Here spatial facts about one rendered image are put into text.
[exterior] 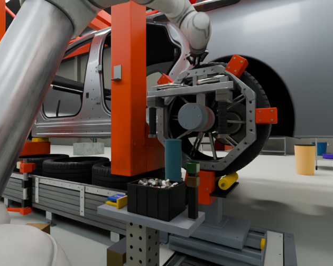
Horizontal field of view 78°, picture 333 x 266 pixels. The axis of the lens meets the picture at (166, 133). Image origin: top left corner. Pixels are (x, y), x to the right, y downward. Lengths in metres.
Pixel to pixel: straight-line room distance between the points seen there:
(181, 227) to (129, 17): 1.15
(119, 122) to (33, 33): 0.87
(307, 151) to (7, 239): 4.62
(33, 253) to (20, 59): 0.32
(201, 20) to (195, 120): 0.41
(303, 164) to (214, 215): 3.55
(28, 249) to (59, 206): 1.72
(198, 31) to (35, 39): 0.64
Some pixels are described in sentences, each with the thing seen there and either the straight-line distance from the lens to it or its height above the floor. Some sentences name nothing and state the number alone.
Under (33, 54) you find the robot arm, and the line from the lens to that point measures 0.46.
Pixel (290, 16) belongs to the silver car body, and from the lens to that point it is 1.62.
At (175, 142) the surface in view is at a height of 0.72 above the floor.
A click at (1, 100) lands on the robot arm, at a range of 0.42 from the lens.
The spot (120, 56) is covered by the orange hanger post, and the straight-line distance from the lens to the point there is 1.34.
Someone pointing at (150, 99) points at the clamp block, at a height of 0.93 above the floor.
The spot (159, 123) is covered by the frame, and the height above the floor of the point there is 0.83.
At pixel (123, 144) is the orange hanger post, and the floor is 0.70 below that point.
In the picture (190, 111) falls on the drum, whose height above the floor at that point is 0.87.
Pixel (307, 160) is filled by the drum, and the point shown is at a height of 0.29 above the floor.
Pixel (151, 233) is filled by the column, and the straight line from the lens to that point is 0.93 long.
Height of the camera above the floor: 0.76
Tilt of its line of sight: 1 degrees up
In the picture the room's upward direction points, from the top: straight up
